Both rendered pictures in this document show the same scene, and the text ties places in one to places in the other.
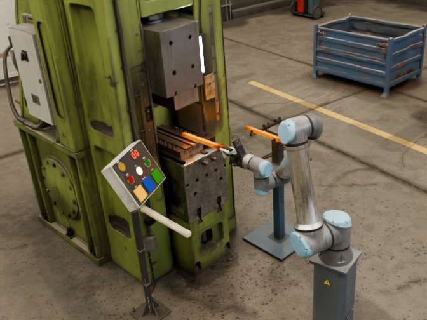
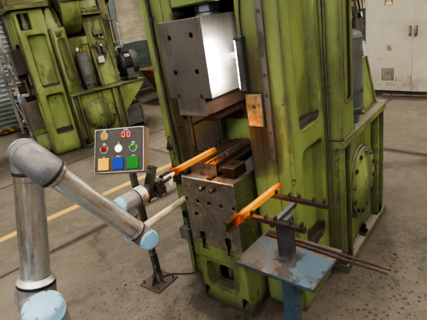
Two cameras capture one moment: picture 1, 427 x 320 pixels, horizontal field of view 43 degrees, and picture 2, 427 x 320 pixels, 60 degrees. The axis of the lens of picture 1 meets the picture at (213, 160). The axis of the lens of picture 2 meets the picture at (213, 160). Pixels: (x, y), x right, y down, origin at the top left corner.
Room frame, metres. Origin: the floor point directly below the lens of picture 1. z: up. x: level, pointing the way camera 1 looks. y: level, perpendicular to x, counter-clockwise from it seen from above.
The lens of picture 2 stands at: (2.95, -1.85, 1.75)
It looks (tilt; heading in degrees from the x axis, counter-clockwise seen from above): 21 degrees down; 83
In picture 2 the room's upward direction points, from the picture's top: 9 degrees counter-clockwise
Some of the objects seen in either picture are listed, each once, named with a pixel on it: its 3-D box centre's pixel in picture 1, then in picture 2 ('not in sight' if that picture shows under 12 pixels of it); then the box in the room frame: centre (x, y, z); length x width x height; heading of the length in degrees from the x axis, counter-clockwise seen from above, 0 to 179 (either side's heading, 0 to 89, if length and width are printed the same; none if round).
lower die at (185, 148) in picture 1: (171, 141); (223, 154); (3.29, 0.27, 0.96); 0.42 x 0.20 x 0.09; 42
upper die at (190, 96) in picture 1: (164, 91); (215, 97); (3.29, 0.27, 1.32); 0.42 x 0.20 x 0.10; 42
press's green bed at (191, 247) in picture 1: (186, 225); (246, 254); (3.34, 0.24, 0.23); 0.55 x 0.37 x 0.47; 42
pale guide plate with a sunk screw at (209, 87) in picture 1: (209, 86); (255, 110); (3.44, -0.01, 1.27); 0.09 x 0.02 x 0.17; 132
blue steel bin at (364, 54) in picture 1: (366, 52); not in sight; (6.75, -2.09, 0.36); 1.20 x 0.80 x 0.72; 38
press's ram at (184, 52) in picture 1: (166, 52); (214, 53); (3.32, 0.24, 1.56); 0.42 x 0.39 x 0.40; 42
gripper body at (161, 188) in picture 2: (239, 158); (152, 188); (2.85, -0.15, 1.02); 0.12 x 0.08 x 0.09; 42
